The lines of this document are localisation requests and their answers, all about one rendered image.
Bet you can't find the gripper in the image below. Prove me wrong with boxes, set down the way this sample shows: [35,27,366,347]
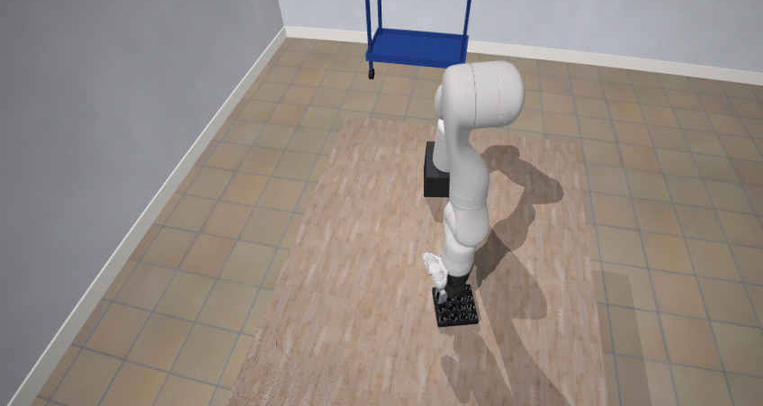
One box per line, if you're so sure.
[422,250,474,304]

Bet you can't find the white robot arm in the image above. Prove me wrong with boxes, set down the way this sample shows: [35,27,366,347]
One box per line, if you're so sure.
[433,61,525,265]

